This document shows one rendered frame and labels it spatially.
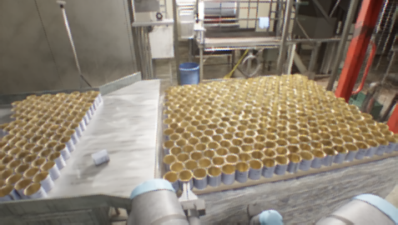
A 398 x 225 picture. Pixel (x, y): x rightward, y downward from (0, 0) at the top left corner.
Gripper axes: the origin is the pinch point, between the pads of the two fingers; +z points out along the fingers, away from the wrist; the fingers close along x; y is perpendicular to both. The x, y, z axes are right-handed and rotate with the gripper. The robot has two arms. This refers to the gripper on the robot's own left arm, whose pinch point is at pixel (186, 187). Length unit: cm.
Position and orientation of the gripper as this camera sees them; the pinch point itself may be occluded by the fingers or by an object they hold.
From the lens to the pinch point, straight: 97.4
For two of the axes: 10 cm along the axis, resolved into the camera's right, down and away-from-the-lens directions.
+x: 9.9, -1.0, 1.0
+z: -1.4, -4.6, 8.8
